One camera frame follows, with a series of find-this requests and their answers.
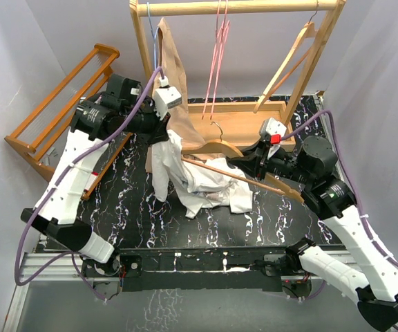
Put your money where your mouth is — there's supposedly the orange wooden shelf rack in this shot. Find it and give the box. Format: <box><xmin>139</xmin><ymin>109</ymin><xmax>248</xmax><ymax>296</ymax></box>
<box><xmin>4</xmin><ymin>44</ymin><xmax>120</xmax><ymax>182</ymax></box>

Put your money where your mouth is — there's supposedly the beige t shirt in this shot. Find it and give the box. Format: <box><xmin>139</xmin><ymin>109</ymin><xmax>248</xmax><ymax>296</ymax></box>
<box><xmin>145</xmin><ymin>17</ymin><xmax>227</xmax><ymax>174</ymax></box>

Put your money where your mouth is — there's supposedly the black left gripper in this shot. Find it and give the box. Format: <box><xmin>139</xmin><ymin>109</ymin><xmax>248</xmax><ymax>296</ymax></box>
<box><xmin>121</xmin><ymin>99</ymin><xmax>171</xmax><ymax>147</ymax></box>

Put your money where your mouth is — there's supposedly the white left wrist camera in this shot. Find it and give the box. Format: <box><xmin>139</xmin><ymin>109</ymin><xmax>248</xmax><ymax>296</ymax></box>
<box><xmin>153</xmin><ymin>76</ymin><xmax>182</xmax><ymax>120</ymax></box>

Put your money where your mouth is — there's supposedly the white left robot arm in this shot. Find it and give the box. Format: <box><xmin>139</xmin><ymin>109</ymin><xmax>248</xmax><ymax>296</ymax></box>
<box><xmin>21</xmin><ymin>67</ymin><xmax>182</xmax><ymax>276</ymax></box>

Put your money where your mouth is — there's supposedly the light wooden hanger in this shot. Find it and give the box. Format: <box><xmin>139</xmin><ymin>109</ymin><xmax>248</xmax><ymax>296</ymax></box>
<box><xmin>254</xmin><ymin>1</ymin><xmax>319</xmax><ymax>113</ymax></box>

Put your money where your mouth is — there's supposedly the blue wire hanger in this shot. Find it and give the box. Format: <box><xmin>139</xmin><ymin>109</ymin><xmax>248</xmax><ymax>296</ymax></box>
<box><xmin>146</xmin><ymin>1</ymin><xmax>161</xmax><ymax>68</ymax></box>

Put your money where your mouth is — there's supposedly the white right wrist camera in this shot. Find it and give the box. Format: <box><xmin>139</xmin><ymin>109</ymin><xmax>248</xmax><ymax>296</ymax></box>
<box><xmin>259</xmin><ymin>118</ymin><xmax>287</xmax><ymax>145</ymax></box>

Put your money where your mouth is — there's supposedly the pink wire hanger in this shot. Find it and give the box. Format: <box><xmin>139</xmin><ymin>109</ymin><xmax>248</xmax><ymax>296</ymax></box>
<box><xmin>202</xmin><ymin>1</ymin><xmax>228</xmax><ymax>120</ymax></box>
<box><xmin>209</xmin><ymin>1</ymin><xmax>230</xmax><ymax>120</ymax></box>

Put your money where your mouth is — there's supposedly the white t shirt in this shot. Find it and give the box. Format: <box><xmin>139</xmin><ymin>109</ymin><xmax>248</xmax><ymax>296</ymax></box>
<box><xmin>151</xmin><ymin>130</ymin><xmax>253</xmax><ymax>219</ymax></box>

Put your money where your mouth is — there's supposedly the wooden clothes rack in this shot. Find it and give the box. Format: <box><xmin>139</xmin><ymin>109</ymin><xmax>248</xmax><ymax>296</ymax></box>
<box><xmin>129</xmin><ymin>1</ymin><xmax>345</xmax><ymax>148</ymax></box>

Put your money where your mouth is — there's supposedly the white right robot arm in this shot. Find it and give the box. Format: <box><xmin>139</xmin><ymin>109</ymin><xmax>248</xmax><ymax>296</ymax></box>
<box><xmin>227</xmin><ymin>136</ymin><xmax>398</xmax><ymax>331</ymax></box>

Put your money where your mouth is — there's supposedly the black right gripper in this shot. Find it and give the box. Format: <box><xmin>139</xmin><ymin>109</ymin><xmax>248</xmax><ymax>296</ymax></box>
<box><xmin>228</xmin><ymin>138</ymin><xmax>313</xmax><ymax>186</ymax></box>

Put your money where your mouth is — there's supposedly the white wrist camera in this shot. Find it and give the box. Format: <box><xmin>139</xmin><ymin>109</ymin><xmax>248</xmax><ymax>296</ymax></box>
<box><xmin>259</xmin><ymin>118</ymin><xmax>287</xmax><ymax>145</ymax></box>
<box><xmin>153</xmin><ymin>76</ymin><xmax>182</xmax><ymax>120</ymax></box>

